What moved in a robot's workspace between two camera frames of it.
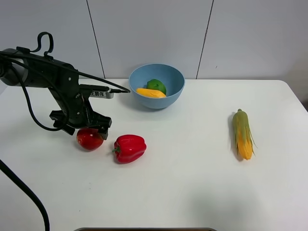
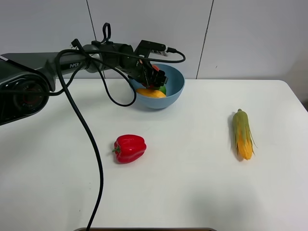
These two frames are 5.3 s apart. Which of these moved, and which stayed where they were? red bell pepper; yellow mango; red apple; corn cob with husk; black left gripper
Moved: black left gripper; red apple
Stayed: yellow mango; corn cob with husk; red bell pepper
